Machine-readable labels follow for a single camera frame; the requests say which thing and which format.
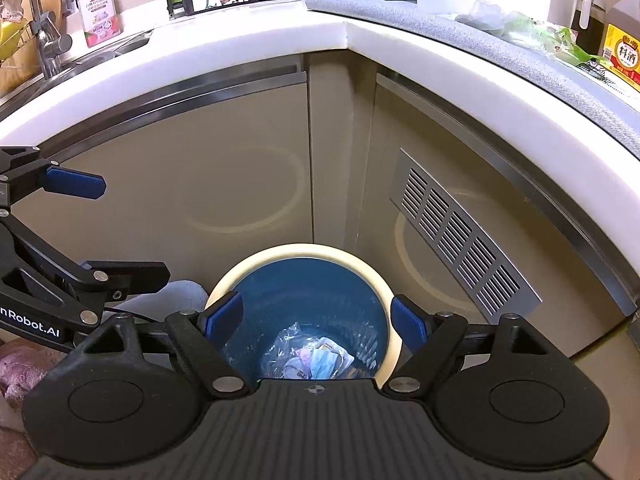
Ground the white geometric print bag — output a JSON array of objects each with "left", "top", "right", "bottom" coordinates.
[{"left": 587, "top": 57, "right": 640, "bottom": 97}]

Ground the clear zip bag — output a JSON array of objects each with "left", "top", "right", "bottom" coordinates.
[{"left": 455, "top": 0, "right": 547, "bottom": 52}]

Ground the blue bin liner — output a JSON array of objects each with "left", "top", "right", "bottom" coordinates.
[{"left": 220, "top": 255, "right": 390, "bottom": 381}]

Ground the black cable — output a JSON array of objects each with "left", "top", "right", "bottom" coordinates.
[{"left": 104, "top": 309, "right": 168, "bottom": 323}]

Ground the dark sauce dispenser bottle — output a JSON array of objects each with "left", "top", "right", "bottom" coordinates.
[{"left": 570, "top": 0, "right": 608, "bottom": 58}]

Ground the white slipper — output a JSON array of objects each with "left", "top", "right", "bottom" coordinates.
[{"left": 112, "top": 280, "right": 210, "bottom": 319}]

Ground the metal vent grille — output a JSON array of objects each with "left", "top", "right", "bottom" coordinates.
[{"left": 389, "top": 149, "right": 544, "bottom": 319}]

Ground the round cream rimmed trash bin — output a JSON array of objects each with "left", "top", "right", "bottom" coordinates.
[{"left": 204, "top": 242, "right": 404, "bottom": 391}]

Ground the metal faucet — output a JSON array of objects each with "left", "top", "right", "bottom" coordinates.
[{"left": 15, "top": 0, "right": 74, "bottom": 80}]

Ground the steel sink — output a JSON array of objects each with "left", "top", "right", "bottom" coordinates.
[{"left": 50, "top": 30, "right": 153, "bottom": 78}]

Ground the beige cabinet door with grille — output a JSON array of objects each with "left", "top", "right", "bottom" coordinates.
[{"left": 357, "top": 67, "right": 627, "bottom": 357}]

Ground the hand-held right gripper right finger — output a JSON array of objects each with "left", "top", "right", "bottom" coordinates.
[{"left": 382, "top": 294, "right": 548, "bottom": 397}]

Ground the purple wrapper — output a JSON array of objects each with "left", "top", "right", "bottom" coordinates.
[{"left": 284, "top": 351, "right": 314, "bottom": 380}]

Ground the yellow plastic item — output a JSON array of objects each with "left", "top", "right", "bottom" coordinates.
[{"left": 0, "top": 17, "right": 38, "bottom": 61}]

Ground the green plastic bag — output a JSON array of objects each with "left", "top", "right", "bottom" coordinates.
[{"left": 550, "top": 27, "right": 609, "bottom": 68}]

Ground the pink dish soap bottle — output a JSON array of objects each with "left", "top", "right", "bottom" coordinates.
[{"left": 72, "top": 0, "right": 124, "bottom": 49}]

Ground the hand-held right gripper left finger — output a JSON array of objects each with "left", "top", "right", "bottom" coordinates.
[{"left": 82, "top": 290, "right": 256, "bottom": 399}]

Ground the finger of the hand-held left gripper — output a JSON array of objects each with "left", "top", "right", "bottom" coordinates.
[
  {"left": 0, "top": 219, "right": 172, "bottom": 332},
  {"left": 0, "top": 146, "right": 107, "bottom": 207}
]

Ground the clear plastic film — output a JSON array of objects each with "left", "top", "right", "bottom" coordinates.
[{"left": 259, "top": 326, "right": 312, "bottom": 379}]

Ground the pink fuzzy garment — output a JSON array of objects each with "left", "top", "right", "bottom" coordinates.
[{"left": 0, "top": 337, "right": 67, "bottom": 480}]

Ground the brown liquid jug yellow label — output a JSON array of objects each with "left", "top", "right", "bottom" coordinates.
[{"left": 597, "top": 0, "right": 640, "bottom": 93}]

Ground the grey fabric mat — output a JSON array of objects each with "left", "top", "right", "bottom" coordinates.
[{"left": 305, "top": 0, "right": 640, "bottom": 133}]

